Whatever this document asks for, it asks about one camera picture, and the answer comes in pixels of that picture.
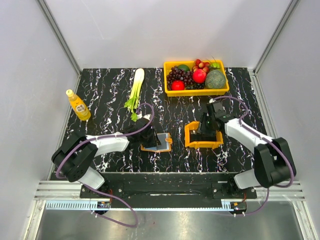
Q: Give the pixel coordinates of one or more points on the red apple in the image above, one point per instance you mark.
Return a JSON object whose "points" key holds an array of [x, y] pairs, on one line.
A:
{"points": [[177, 85]]}

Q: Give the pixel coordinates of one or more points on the white cable duct strip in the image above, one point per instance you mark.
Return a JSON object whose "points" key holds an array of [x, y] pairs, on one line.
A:
{"points": [[95, 205]]}

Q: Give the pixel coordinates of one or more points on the orange leather card holder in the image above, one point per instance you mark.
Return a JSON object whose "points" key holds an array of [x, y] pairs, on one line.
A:
{"points": [[164, 144]]}

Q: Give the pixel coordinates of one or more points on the dark blueberry cluster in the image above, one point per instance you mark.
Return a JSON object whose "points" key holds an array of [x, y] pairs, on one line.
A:
{"points": [[195, 86]]}

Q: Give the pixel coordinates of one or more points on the red pomegranate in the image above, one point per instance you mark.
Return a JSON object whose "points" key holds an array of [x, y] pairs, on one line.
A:
{"points": [[199, 76]]}

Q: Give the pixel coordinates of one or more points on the small yellow plastic bin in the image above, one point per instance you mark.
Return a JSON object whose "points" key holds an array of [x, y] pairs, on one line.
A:
{"points": [[192, 128]]}

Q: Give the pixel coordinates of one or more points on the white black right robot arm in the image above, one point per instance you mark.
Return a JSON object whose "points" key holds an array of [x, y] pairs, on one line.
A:
{"points": [[273, 161]]}

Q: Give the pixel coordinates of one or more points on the yellow juice bottle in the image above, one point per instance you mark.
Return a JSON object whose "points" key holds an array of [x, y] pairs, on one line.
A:
{"points": [[79, 107]]}

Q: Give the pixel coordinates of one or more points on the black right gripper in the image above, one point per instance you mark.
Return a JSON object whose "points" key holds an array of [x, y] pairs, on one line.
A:
{"points": [[204, 117]]}

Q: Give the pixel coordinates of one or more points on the green lime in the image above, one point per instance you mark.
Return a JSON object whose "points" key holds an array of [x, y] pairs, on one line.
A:
{"points": [[183, 67]]}

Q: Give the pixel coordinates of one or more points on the green netted melon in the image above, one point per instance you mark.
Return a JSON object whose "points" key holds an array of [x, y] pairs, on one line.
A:
{"points": [[215, 79]]}

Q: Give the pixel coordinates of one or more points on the green white celery stalk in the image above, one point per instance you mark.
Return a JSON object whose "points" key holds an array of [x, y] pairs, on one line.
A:
{"points": [[133, 102]]}

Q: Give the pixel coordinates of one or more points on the purple grape bunch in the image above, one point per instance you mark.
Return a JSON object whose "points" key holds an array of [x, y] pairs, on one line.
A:
{"points": [[177, 74]]}

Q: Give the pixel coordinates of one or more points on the yellow fruit tray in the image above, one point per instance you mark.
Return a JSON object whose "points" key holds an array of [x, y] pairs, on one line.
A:
{"points": [[167, 65]]}

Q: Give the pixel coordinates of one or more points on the aluminium rail frame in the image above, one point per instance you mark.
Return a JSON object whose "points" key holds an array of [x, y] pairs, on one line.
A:
{"points": [[135, 152]]}

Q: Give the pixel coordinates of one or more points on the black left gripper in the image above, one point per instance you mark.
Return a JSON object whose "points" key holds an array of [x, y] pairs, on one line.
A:
{"points": [[155, 141]]}

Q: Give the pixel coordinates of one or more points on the red cherry cluster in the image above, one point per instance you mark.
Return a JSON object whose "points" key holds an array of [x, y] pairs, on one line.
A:
{"points": [[202, 65]]}

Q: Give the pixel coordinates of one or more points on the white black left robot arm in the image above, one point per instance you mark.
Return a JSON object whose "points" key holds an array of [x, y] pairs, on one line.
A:
{"points": [[74, 157]]}

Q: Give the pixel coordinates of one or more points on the green apple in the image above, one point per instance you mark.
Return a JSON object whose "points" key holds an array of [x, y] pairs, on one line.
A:
{"points": [[214, 66]]}

